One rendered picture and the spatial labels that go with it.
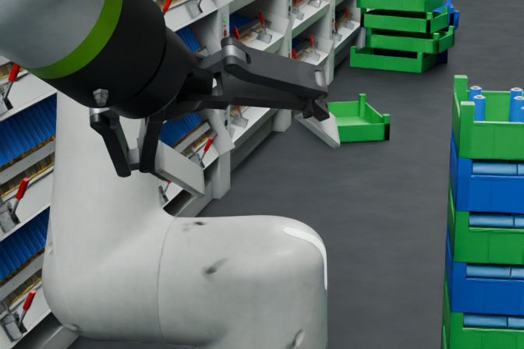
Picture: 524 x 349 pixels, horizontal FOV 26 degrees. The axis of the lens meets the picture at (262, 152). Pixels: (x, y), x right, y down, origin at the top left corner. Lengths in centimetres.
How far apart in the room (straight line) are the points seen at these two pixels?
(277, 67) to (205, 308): 32
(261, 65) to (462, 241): 88
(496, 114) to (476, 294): 30
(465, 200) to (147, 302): 68
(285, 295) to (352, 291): 132
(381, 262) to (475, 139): 96
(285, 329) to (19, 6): 51
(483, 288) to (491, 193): 15
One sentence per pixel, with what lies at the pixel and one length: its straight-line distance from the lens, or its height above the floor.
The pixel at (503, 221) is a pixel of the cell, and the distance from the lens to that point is 170.
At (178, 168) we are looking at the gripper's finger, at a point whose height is 65.
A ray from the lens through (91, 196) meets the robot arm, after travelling 113.
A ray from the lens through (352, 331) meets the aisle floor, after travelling 223.
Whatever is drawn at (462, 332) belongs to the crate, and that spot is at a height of 21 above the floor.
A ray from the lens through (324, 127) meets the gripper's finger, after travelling 94.
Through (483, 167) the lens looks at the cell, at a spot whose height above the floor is 47.
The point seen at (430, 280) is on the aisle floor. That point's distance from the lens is 248.
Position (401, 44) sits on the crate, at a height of 10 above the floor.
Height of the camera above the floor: 94
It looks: 16 degrees down
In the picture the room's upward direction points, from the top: straight up
